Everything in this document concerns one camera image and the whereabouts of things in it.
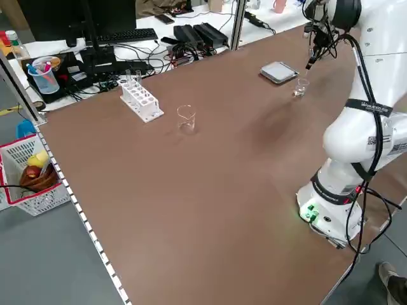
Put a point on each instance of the red apple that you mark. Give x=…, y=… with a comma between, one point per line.
x=31, y=172

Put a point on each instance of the glass test tube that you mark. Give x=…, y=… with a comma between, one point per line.
x=139, y=77
x=128, y=77

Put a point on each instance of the black keyboard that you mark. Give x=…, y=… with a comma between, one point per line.
x=127, y=34

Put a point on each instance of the glass stirring rod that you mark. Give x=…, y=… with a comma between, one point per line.
x=306, y=73

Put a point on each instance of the small glass beaker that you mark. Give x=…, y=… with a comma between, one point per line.
x=300, y=90

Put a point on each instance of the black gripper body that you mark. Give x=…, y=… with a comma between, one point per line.
x=321, y=39

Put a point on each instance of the black monitor stand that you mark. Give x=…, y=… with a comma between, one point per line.
x=90, y=31

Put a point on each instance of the blue bag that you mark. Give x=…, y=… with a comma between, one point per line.
x=25, y=128

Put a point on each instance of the yellow fruit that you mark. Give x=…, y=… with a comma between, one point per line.
x=38, y=159

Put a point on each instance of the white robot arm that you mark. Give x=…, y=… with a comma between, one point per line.
x=346, y=139

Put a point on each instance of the black power adapter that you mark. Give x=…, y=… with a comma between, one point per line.
x=254, y=19

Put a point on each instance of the wooden bowl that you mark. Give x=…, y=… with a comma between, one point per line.
x=44, y=182

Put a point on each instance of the large glass beaker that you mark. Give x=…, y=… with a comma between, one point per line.
x=187, y=122

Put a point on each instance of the clear bottle with white cap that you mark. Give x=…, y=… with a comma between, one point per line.
x=19, y=51

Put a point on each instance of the black computer monitor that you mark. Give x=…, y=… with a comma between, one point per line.
x=47, y=19

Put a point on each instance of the aluminium frame post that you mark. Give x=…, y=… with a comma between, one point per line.
x=237, y=25
x=19, y=89

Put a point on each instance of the silver digital balance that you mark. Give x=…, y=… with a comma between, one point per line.
x=278, y=71

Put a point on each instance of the black power supply unit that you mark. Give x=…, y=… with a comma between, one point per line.
x=187, y=35
x=210, y=33

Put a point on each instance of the black smartphone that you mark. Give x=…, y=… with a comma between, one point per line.
x=165, y=19

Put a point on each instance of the pink cup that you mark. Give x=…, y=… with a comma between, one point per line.
x=280, y=6

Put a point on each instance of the white basket with red rim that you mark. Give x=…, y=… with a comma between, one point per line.
x=38, y=203

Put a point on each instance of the black tape roll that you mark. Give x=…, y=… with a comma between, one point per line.
x=35, y=106

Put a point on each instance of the white test tube rack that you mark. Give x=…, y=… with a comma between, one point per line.
x=143, y=101

